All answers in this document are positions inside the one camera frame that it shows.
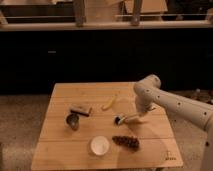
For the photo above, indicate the wooden shelf rail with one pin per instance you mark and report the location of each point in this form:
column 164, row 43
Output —
column 106, row 25

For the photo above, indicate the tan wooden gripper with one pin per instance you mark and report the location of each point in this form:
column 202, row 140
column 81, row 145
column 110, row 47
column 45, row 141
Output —
column 145, row 110

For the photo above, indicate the left wooden post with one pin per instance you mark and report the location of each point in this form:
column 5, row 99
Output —
column 79, row 10

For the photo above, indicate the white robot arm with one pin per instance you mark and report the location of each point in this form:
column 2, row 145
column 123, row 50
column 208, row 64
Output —
column 198, row 113

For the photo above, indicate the dark metal cup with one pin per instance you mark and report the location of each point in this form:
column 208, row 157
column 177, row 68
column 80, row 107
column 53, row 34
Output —
column 73, row 121

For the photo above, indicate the wooden post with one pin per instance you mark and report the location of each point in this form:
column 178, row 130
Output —
column 79, row 10
column 137, row 5

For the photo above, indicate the brown wooden block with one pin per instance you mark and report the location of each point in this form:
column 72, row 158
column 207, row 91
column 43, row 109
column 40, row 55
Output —
column 82, row 110

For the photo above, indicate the yellow banana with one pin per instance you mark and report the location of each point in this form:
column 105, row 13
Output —
column 109, row 104

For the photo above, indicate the dark grape bunch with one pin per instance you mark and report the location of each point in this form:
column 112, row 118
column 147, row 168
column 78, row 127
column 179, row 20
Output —
column 127, row 141

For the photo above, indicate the white bowl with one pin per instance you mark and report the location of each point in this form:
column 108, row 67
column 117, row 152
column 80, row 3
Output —
column 99, row 145

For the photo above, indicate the right wooden post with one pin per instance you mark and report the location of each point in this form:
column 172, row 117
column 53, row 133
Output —
column 137, row 5

